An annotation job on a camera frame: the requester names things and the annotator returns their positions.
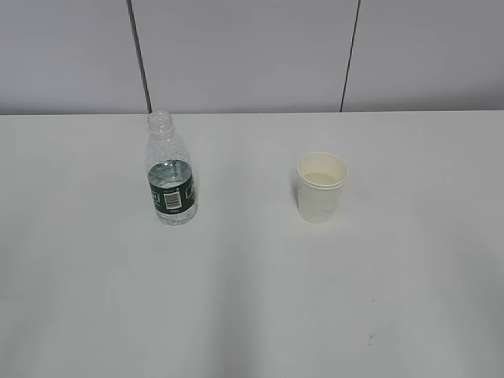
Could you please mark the white paper cup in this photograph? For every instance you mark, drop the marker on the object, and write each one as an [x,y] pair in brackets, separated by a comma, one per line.
[320,180]

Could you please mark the clear water bottle green label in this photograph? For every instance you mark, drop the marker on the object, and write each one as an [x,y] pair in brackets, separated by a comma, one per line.
[169,171]

